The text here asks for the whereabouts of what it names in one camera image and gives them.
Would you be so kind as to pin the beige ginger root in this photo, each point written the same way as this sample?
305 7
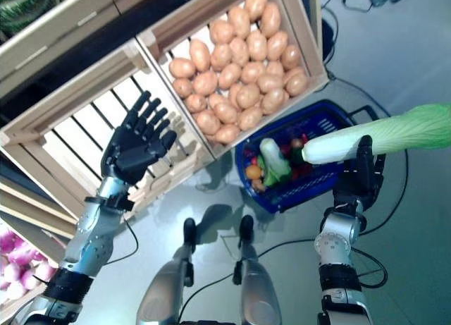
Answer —
259 184

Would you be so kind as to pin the wooden potato crate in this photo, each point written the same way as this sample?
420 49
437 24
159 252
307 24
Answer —
311 57

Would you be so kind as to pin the napa cabbage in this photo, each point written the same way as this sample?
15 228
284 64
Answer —
387 134
273 156

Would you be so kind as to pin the blue plastic shopping basket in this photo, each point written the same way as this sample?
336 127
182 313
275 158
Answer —
306 194

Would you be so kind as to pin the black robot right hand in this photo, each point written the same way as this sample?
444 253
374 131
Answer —
359 184

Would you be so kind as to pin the wooden display rack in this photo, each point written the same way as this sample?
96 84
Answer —
31 207

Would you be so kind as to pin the small green bell pepper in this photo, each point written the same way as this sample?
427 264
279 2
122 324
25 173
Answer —
295 156

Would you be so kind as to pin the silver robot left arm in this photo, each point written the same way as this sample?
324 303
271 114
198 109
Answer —
91 244

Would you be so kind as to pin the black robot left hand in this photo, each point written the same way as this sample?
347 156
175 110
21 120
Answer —
134 148

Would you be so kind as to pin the green striped pumpkin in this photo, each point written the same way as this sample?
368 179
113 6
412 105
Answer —
31 4

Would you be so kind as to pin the orange round fruit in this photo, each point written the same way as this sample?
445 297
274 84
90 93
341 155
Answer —
253 171

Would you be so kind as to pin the wooden cabbage crate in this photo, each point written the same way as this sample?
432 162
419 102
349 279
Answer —
70 99

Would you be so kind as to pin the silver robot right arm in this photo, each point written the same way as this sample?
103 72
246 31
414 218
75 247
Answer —
334 240

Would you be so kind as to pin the wooden turnip crate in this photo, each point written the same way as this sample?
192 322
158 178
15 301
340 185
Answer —
17 312

